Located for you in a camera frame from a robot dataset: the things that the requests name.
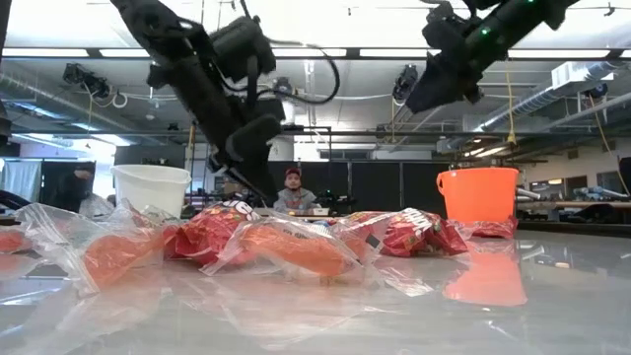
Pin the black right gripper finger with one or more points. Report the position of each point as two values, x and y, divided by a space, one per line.
424 96

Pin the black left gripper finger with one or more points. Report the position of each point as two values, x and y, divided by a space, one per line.
231 172
263 182

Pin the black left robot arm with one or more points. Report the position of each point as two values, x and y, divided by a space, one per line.
197 84

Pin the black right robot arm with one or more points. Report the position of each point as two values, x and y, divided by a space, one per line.
517 20

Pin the orange halloween bucket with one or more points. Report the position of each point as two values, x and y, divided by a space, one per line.
478 194

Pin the person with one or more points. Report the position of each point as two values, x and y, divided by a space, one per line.
295 199
74 192

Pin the red Skittles pack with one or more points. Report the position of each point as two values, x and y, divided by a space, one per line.
493 229
419 232
365 215
212 232

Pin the blue wrapped lollipop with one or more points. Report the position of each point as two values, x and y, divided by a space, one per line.
321 226

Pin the clear orange gummy pack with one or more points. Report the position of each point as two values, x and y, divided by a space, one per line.
113 254
360 241
11 240
148 219
296 251

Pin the white skull print bucket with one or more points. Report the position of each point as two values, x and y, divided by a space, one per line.
150 190

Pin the white air unit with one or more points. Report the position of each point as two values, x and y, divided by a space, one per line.
572 74

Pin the white hanging cloth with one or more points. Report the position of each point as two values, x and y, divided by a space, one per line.
20 180

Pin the black partition wall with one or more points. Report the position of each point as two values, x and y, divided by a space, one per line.
384 187

